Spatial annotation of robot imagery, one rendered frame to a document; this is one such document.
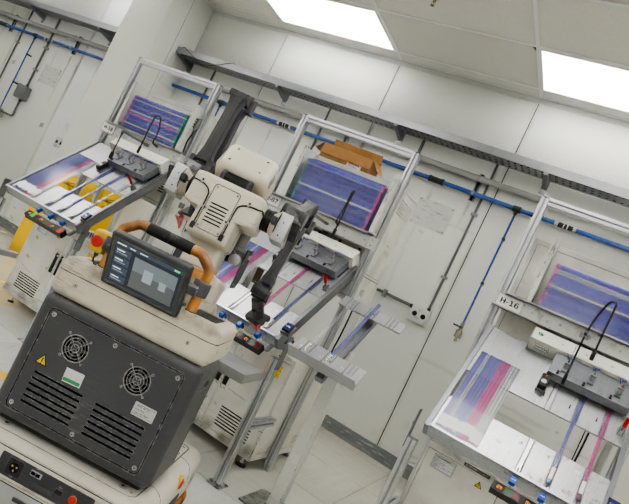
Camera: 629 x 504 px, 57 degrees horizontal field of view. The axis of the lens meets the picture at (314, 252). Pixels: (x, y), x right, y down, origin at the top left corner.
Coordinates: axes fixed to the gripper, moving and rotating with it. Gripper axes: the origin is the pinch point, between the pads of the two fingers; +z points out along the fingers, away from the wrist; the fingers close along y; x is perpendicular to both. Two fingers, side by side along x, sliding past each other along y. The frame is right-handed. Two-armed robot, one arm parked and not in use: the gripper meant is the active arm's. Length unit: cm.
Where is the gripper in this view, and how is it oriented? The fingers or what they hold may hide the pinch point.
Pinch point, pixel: (257, 329)
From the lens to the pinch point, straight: 271.8
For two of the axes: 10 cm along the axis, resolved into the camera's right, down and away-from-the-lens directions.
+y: -8.1, -3.8, 4.4
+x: -5.8, 4.6, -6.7
